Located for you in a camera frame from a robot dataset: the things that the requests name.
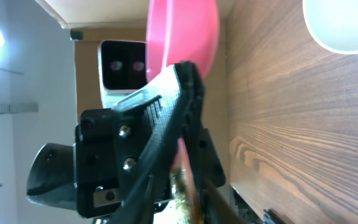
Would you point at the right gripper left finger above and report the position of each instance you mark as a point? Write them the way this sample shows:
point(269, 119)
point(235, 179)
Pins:
point(147, 126)

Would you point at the white bowl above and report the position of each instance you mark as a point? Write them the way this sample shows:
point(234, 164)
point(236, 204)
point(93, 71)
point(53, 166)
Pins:
point(333, 24)

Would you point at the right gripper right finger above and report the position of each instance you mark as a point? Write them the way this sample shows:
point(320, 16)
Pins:
point(204, 160)

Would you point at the pink measuring scoop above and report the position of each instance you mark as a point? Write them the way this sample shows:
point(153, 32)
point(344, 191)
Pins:
point(182, 30)

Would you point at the white box device with lenses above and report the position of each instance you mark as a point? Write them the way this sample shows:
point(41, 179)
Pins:
point(121, 68)

